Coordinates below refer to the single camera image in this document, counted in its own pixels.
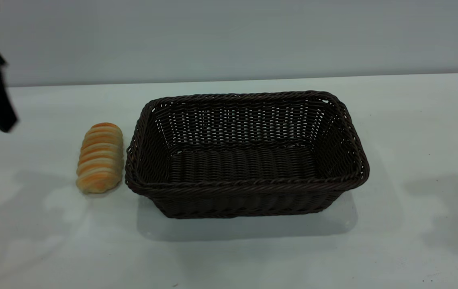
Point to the striped orange bread roll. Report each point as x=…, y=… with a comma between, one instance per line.
x=100, y=160

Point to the black wicker basket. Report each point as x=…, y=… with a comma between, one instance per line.
x=245, y=164

